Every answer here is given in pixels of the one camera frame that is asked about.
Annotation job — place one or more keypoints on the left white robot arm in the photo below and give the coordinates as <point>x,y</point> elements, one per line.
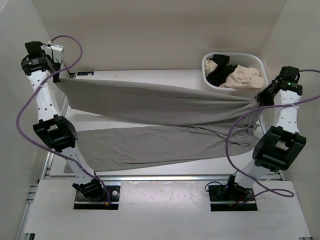
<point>55,131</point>

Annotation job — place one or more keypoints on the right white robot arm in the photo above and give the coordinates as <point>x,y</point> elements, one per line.
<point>282,143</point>

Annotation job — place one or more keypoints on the small cream garment in basket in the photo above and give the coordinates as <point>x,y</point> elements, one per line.
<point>209,66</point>

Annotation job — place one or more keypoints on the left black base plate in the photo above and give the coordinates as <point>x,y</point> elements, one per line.
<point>83,203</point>

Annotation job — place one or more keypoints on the grey trousers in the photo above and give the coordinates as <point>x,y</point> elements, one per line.
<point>173,124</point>

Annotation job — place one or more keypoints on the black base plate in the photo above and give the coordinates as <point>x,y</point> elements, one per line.
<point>83,203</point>
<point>223,199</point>

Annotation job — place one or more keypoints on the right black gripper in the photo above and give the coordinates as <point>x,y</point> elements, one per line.
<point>261,98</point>

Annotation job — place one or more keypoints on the aluminium frame rail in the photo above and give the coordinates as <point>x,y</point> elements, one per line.
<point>206,177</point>

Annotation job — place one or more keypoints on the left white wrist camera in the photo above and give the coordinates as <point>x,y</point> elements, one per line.
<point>56,53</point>

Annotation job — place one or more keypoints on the white laundry basket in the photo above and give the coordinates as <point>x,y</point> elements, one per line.
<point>243,59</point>

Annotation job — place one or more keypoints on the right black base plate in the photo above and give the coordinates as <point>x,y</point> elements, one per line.
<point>223,199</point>

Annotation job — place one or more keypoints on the black garment in basket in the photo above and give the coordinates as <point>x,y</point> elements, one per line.
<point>224,69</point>

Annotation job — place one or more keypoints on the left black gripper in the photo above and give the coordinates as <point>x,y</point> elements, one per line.
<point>56,64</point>

